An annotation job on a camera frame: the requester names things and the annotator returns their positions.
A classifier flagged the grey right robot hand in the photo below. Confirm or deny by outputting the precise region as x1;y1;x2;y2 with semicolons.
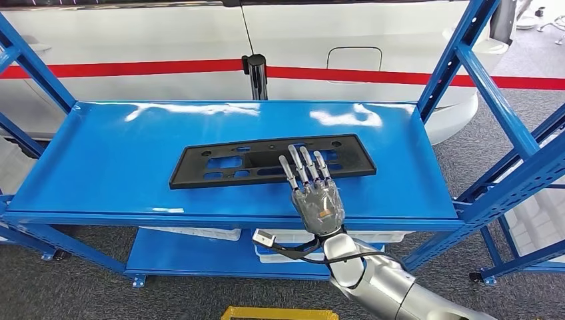
278;143;346;236

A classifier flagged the black plastic plate with cutouts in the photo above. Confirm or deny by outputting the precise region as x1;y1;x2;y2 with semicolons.
169;133;378;191

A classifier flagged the blue steel shelf rack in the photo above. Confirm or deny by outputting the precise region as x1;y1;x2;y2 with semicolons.
454;132;565;287
0;0;565;290
0;221;71;262

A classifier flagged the yellow floor tape square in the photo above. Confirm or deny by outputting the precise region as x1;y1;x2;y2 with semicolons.
221;307;340;320

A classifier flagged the large white plastic crate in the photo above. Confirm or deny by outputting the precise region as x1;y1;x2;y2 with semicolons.
0;137;34;197
503;134;565;263

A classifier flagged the white car with red stripe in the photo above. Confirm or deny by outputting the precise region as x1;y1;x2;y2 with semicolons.
0;0;565;147

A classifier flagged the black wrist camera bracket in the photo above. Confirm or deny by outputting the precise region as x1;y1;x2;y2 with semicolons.
265;236;330;261

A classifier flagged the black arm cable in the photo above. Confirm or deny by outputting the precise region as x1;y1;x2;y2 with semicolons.
282;249;407;270

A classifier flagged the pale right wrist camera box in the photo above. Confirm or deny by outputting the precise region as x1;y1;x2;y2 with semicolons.
252;229;277;248

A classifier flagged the black-topped chrome stanchion post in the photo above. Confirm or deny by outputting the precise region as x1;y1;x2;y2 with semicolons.
241;53;269;101

